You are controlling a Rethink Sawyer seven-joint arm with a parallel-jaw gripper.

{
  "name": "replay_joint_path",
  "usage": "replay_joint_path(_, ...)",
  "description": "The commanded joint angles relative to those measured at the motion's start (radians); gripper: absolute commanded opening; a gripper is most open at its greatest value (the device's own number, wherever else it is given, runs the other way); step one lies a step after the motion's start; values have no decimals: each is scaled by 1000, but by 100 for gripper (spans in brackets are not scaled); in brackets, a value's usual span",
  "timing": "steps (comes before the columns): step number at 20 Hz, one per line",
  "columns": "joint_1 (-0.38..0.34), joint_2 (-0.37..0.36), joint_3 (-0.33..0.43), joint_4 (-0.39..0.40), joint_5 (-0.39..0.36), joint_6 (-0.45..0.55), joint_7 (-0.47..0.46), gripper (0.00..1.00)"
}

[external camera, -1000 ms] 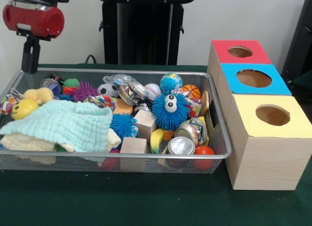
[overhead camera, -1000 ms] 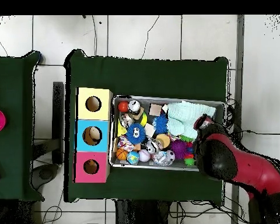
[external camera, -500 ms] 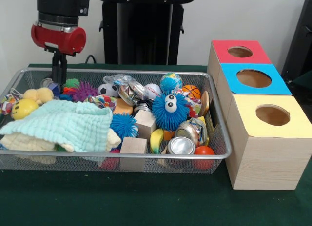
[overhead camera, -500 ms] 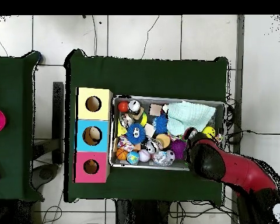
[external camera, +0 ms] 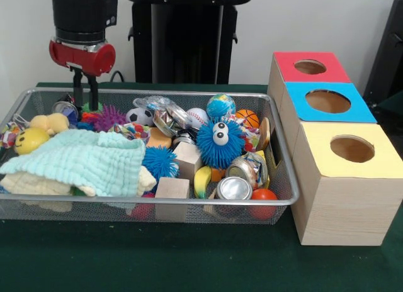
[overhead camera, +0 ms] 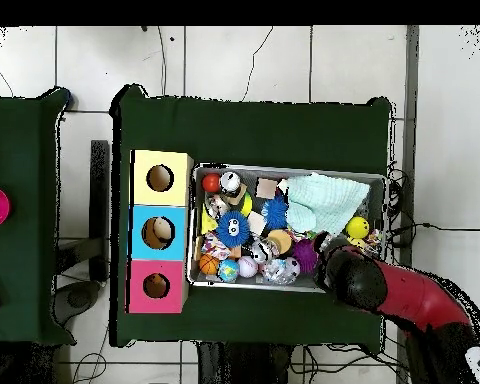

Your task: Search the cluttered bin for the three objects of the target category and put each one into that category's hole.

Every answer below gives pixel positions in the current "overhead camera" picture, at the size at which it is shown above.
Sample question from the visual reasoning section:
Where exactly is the blue spiky ball with eyes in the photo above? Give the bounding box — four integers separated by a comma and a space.
215, 210, 252, 249

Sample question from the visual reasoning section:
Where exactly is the yellow smiley face ball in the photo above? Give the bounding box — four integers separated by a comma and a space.
345, 216, 370, 240

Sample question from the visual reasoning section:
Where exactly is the globe print ball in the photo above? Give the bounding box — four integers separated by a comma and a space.
216, 258, 240, 283

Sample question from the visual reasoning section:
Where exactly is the wooden box with three holes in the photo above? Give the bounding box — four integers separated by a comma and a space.
125, 149, 195, 315

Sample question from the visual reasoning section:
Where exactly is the small orange basketball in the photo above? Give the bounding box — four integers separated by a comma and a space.
198, 253, 221, 276

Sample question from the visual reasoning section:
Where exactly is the silver wire mesh bin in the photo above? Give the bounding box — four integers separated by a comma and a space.
185, 162, 388, 295

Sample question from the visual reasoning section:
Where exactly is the mint green cloth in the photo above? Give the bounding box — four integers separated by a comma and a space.
285, 172, 371, 237

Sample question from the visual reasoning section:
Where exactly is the black cable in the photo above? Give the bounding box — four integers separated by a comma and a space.
387, 222, 480, 234

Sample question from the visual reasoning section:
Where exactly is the dark green side tablecloth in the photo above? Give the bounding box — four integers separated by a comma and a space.
0, 88, 77, 346

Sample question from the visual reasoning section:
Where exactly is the plain wooden cube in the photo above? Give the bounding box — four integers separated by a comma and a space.
247, 210, 268, 237

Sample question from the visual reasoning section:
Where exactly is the white baseball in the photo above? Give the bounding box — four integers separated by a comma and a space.
236, 255, 260, 279

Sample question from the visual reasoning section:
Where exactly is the plain orange ball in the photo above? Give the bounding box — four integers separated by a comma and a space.
201, 172, 222, 193

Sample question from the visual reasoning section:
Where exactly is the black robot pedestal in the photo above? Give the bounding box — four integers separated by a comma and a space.
197, 342, 293, 384

